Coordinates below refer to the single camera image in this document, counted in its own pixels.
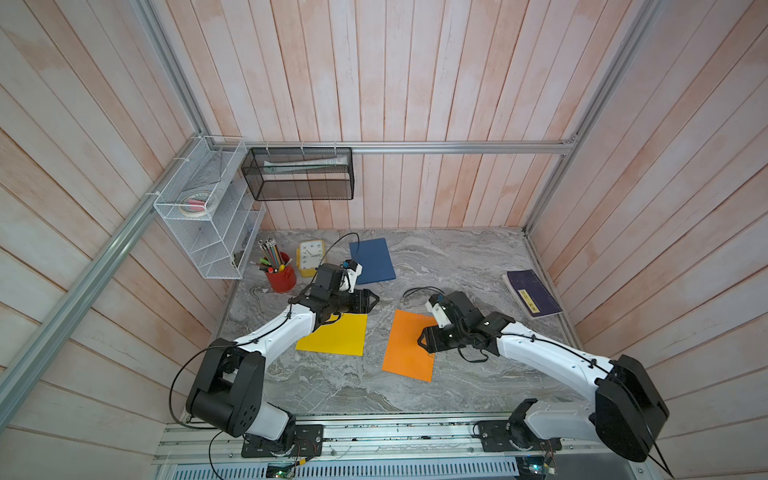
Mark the yellow paper document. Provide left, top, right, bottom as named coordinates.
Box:
left=296, top=313, right=368, bottom=357

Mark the tape roll in shelf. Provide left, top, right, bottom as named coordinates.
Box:
left=178, top=190, right=219, bottom=218

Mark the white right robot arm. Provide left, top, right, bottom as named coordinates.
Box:
left=417, top=308, right=670, bottom=462

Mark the blue paper document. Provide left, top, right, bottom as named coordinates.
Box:
left=349, top=238, right=396, bottom=285

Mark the black wire mesh basket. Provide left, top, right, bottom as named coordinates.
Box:
left=241, top=147, right=355, bottom=202

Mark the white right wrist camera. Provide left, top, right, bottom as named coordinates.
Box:
left=426, top=294, right=452, bottom=328

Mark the dark purple book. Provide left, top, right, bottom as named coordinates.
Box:
left=501, top=269, right=563, bottom=319

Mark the yellow desk clock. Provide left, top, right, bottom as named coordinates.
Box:
left=296, top=239, right=326, bottom=278

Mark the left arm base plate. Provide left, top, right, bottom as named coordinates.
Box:
left=241, top=421, right=324, bottom=460

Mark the orange paper document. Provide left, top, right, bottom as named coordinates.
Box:
left=382, top=310, right=437, bottom=382

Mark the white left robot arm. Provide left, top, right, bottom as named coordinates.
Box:
left=186, top=259, right=379, bottom=441

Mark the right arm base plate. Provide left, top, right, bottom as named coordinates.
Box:
left=472, top=398, right=562, bottom=453

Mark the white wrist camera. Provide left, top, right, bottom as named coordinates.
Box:
left=340, top=259, right=363, bottom=293
left=426, top=294, right=452, bottom=328

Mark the red metal pencil cup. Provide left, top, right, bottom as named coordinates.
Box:
left=265, top=252, right=297, bottom=293

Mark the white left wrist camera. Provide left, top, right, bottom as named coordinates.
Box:
left=340, top=259, right=363, bottom=293

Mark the aluminium front rail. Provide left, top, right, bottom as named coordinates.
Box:
left=152, top=413, right=601, bottom=466

